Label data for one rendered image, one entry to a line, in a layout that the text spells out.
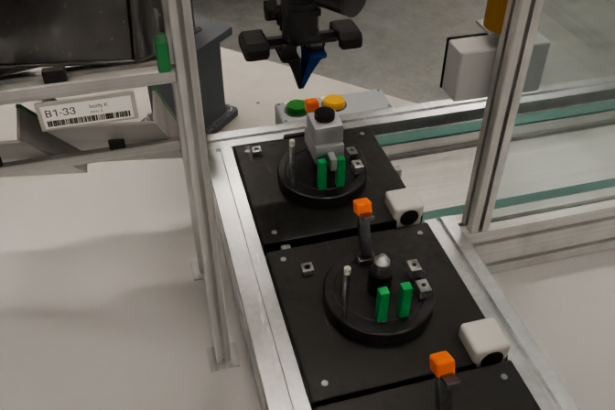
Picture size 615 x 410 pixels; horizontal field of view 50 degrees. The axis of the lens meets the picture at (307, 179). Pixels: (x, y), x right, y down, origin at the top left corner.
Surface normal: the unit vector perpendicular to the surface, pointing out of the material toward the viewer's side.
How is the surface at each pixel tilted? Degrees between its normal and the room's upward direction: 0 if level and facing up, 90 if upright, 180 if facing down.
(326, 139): 90
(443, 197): 0
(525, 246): 90
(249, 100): 0
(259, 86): 0
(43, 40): 65
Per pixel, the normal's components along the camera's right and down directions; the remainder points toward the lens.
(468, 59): 0.26, 0.61
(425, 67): 0.00, -0.78
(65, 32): 0.08, 0.24
